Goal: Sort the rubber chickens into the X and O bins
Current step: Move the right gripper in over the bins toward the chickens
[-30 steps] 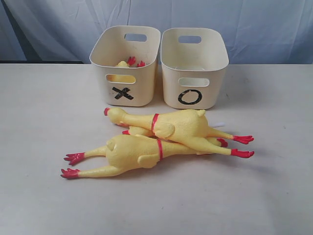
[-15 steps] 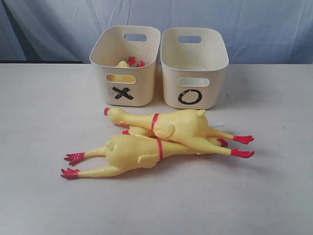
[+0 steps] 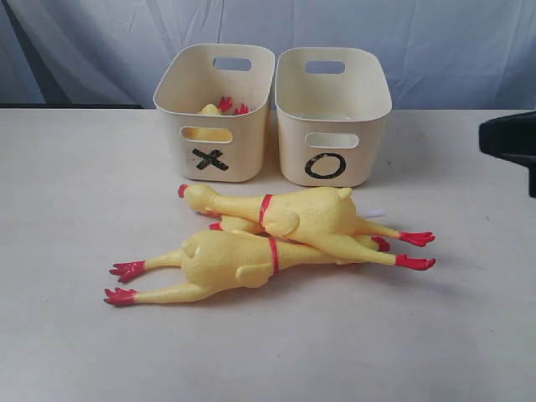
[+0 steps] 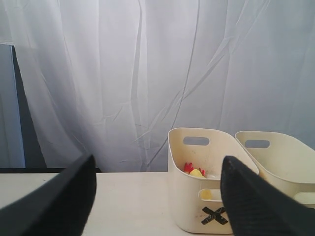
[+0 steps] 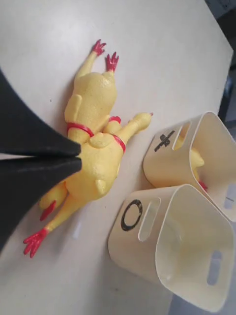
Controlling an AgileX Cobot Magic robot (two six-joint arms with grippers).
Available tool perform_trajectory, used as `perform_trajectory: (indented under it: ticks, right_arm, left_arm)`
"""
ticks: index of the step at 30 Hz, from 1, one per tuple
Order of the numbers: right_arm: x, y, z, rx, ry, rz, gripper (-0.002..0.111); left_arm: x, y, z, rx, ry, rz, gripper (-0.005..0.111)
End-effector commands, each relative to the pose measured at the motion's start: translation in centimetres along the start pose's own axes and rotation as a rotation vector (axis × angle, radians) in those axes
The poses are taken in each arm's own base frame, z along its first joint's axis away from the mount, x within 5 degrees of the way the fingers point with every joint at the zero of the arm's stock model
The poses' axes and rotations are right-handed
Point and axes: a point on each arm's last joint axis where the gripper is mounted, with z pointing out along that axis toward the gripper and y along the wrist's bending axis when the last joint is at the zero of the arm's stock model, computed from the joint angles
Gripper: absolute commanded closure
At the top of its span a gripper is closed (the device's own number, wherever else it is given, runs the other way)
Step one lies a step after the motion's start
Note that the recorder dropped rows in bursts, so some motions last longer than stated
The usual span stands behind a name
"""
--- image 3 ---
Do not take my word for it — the cream bin with X mark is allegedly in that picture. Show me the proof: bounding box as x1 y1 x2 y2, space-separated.
153 44 275 183

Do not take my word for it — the whole rubber chicken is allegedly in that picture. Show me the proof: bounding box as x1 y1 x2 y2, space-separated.
105 229 396 306
178 183 436 271

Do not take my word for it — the cream bin with O mark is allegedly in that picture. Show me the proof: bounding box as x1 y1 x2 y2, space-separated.
275 47 392 187

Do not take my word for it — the severed rubber chicken head neck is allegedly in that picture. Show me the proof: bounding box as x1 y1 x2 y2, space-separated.
209 209 386 234

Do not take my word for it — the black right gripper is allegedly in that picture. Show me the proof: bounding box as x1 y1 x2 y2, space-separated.
478 111 536 198

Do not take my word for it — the headless rubber chicken body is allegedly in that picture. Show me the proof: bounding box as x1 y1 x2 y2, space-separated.
183 96 234 142

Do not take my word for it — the white backdrop curtain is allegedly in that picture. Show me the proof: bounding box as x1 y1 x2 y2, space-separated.
1 1 535 109

